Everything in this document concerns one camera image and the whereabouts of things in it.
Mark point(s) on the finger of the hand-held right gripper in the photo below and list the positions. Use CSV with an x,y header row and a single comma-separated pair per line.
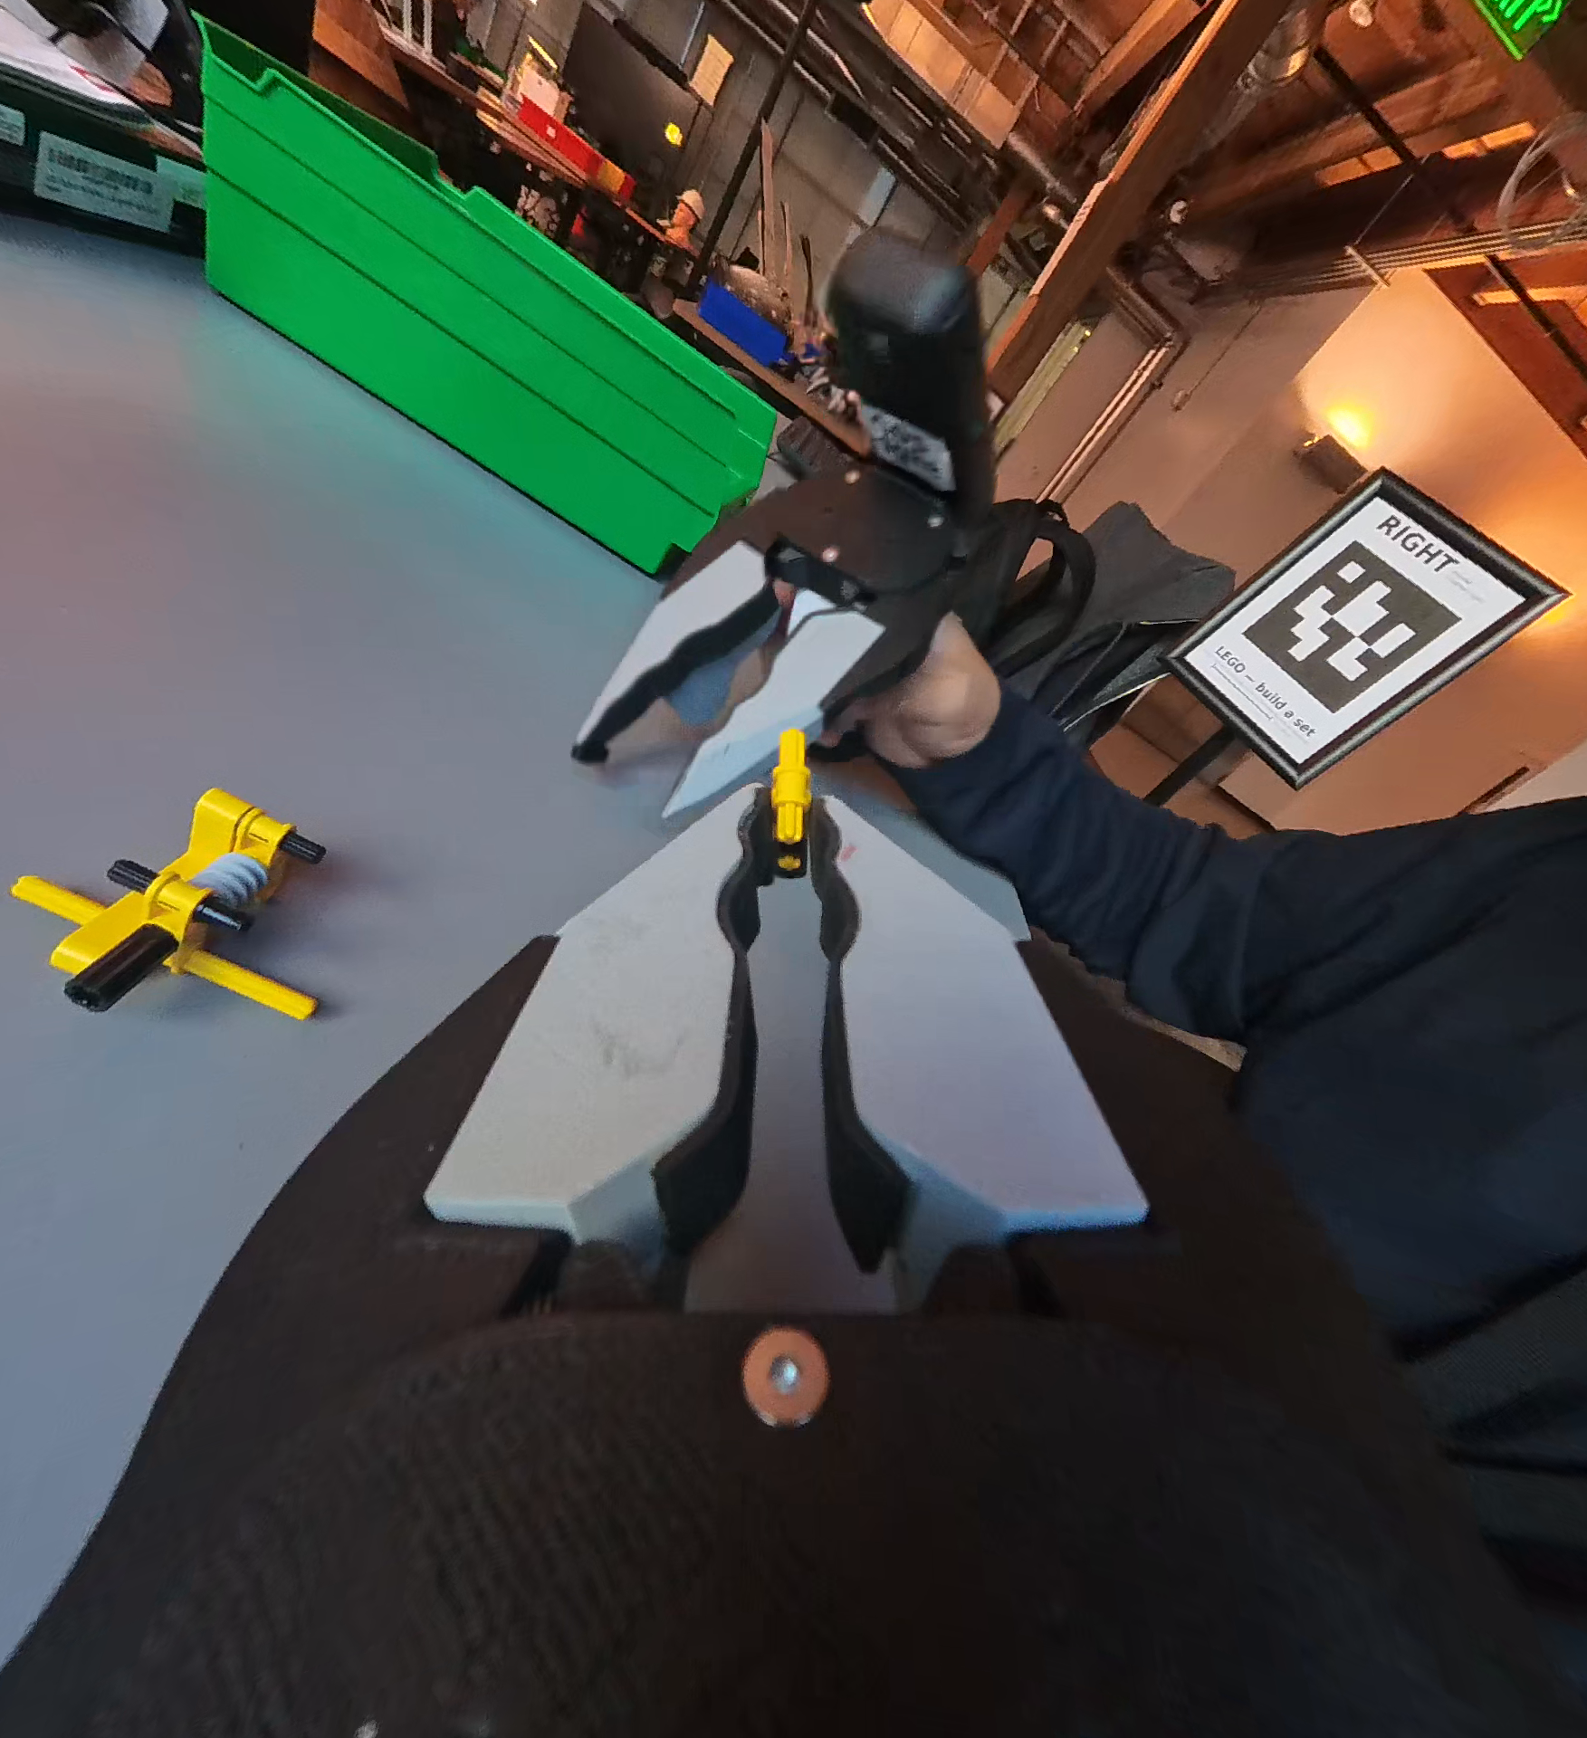
x,y
791,694
683,611

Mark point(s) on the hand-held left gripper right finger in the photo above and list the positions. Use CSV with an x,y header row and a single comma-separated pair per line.
x,y
985,1072

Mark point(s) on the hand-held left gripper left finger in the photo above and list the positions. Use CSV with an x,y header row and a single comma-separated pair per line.
x,y
605,1059

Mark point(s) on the yellow lego pin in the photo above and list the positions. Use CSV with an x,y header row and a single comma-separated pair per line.
x,y
790,795

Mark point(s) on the person's right forearm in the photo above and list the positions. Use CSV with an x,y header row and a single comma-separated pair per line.
x,y
1092,869

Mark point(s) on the yellow lego gear assembly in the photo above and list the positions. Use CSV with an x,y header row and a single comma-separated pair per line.
x,y
218,826

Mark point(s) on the person's right hand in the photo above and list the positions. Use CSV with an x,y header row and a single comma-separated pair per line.
x,y
943,697

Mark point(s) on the dark grey backpack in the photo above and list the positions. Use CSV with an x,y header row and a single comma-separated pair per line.
x,y
1144,598

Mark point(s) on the small blue crate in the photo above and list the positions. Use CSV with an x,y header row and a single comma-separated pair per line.
x,y
737,320

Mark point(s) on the green plastic bin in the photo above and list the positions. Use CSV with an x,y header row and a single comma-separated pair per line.
x,y
466,337

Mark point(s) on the black framed marker sign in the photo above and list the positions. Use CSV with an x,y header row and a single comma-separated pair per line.
x,y
1365,621

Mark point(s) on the red storage bin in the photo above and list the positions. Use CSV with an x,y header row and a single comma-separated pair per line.
x,y
576,142

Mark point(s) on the green lit exit sign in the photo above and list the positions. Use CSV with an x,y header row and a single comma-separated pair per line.
x,y
1519,26

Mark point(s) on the dark cardboard box white labels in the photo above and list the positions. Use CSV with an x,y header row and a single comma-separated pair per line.
x,y
5,162

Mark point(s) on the glowing wall lamp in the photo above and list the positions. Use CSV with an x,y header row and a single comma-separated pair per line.
x,y
1328,455

